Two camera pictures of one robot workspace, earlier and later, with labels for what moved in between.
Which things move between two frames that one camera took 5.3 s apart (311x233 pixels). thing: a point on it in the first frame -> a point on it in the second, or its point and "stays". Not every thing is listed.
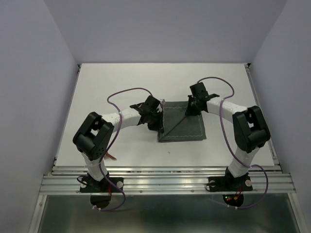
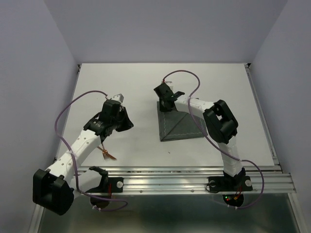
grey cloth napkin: (179, 126) stays
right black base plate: (230, 184) stays
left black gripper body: (154, 114) -> (114, 122)
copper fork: (106, 156) stays
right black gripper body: (195, 106) -> (162, 107)
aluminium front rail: (165, 179) stays
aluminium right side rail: (275, 158) stays
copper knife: (111, 156) stays
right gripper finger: (197, 112) -> (170, 108)
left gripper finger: (161, 125) -> (127, 123)
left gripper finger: (155, 124) -> (123, 124)
